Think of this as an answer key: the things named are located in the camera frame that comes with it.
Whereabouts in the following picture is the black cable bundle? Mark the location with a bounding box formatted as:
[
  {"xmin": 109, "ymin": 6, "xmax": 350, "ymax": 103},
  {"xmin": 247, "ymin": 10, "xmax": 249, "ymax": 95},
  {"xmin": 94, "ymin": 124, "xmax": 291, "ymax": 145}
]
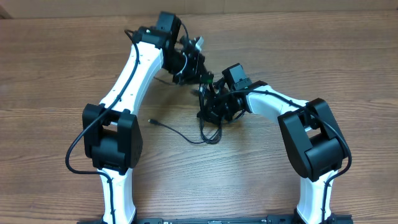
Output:
[{"xmin": 147, "ymin": 72, "xmax": 228, "ymax": 145}]

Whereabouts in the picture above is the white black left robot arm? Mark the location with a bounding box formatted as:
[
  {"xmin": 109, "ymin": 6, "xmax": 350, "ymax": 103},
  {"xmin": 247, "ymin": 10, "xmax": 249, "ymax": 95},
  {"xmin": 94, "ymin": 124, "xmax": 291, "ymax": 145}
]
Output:
[{"xmin": 82, "ymin": 12, "xmax": 205, "ymax": 223}]

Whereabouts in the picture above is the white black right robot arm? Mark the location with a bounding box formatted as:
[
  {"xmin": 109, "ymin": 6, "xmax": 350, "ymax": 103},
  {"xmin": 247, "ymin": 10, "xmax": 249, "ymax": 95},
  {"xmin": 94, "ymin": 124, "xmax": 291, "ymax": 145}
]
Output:
[{"xmin": 197, "ymin": 63, "xmax": 353, "ymax": 223}]

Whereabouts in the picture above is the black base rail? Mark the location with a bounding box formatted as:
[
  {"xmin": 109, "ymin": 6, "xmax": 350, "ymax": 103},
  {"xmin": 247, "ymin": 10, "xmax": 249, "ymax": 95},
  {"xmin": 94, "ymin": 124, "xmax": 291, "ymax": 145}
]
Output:
[{"xmin": 133, "ymin": 213, "xmax": 354, "ymax": 224}]

